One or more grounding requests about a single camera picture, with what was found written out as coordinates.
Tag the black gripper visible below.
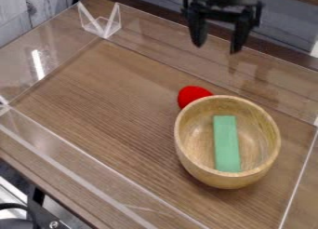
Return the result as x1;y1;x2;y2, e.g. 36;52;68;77
181;0;263;54

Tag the red felt radish toy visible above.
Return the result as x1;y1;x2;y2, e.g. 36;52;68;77
177;86;213;109

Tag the wooden bowl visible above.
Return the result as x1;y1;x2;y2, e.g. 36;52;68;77
173;95;280;189

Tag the clear acrylic table barrier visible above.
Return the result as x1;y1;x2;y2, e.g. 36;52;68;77
0;0;318;229

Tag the green rectangular block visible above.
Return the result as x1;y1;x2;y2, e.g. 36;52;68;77
212;115;240;172

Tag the clear acrylic corner bracket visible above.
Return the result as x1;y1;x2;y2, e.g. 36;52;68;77
77;3;121;39

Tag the black table leg bracket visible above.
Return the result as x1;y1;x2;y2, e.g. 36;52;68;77
26;187;70;229

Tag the black cable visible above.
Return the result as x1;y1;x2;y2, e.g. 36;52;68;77
0;202;30;229

